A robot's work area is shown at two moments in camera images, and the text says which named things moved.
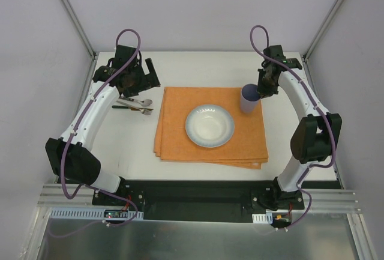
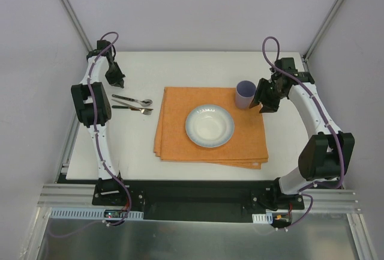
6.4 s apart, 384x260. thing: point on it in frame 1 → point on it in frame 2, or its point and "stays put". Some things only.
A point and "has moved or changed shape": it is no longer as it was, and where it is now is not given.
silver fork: x=143 y=111 stays put
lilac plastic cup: x=250 y=99 has moved or changed shape
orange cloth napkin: x=246 y=148 stays put
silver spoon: x=145 y=102 stays put
